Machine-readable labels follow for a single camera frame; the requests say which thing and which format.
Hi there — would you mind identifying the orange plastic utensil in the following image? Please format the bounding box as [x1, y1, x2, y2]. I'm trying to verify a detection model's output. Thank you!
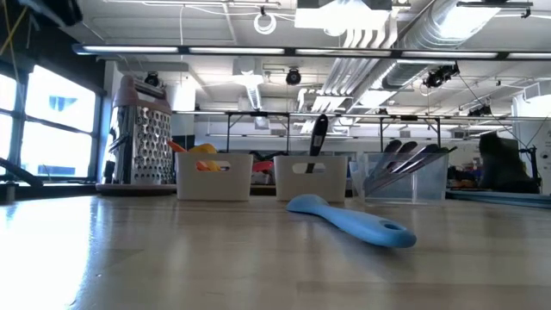
[166, 139, 208, 172]

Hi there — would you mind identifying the long yellow plastic utensil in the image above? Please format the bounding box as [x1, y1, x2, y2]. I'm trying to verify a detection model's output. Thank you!
[188, 143, 220, 156]

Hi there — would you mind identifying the blue silicone spatula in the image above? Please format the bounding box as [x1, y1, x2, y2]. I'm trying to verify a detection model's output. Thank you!
[285, 193, 418, 249]

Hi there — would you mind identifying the large window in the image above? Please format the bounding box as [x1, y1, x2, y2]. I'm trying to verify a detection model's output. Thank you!
[0, 64, 99, 180]

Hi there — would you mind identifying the white plastic bin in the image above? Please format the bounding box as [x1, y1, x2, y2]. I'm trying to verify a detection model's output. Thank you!
[273, 154, 349, 202]
[174, 152, 255, 202]

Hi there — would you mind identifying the clear plastic bin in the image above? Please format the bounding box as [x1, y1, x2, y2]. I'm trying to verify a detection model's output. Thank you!
[349, 150, 449, 206]

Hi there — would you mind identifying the person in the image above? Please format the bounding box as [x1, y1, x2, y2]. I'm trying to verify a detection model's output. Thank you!
[477, 130, 542, 195]

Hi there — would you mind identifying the yellow cable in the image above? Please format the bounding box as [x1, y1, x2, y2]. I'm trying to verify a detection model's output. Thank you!
[0, 0, 32, 59]

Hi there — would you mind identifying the LED light bar frame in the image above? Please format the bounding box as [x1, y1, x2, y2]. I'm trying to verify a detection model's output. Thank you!
[71, 41, 551, 62]

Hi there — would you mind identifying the metal box grater pink handle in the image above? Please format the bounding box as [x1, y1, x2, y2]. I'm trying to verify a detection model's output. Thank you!
[95, 75, 177, 197]

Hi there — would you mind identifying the white cable coil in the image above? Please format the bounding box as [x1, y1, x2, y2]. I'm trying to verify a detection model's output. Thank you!
[252, 11, 278, 36]

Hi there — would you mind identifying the black background workstation frame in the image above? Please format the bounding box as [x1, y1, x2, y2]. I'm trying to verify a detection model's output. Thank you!
[171, 110, 513, 156]

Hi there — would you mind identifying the silver ventilation duct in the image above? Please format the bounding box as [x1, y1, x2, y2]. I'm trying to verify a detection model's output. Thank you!
[363, 0, 505, 91]

